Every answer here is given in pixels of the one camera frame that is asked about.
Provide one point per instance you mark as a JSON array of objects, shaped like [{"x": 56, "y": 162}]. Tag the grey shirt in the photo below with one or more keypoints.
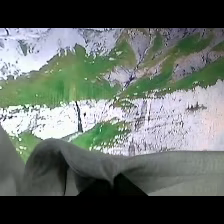
[{"x": 166, "y": 170}]

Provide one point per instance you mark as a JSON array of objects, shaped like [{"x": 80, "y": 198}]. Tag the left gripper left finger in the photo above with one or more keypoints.
[{"x": 96, "y": 190}]

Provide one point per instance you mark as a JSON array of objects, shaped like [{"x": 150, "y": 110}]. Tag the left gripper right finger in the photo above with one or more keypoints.
[{"x": 128, "y": 187}]

